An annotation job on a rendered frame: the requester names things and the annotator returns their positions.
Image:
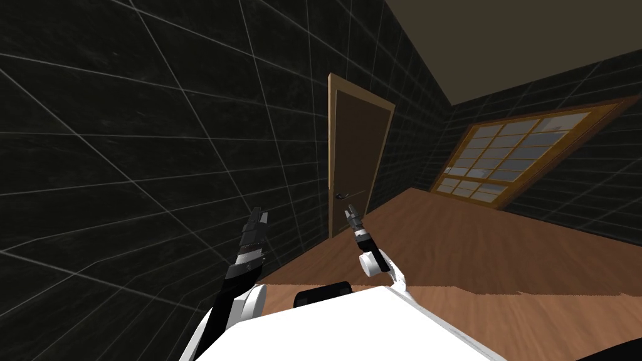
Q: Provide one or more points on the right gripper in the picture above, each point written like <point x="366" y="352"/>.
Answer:
<point x="356" y="223"/>

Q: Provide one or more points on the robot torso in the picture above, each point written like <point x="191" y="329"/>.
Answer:
<point x="351" y="331"/>

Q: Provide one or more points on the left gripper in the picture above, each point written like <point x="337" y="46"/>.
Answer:
<point x="253" y="233"/>

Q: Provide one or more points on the brown door leaf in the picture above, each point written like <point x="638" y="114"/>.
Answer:
<point x="358" y="160"/>

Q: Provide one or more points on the wooden framed window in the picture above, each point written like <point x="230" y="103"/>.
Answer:
<point x="501" y="160"/>

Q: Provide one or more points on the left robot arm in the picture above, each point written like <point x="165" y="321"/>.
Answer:
<point x="235" y="286"/>

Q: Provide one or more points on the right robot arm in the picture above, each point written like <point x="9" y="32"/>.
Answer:
<point x="373" y="255"/>

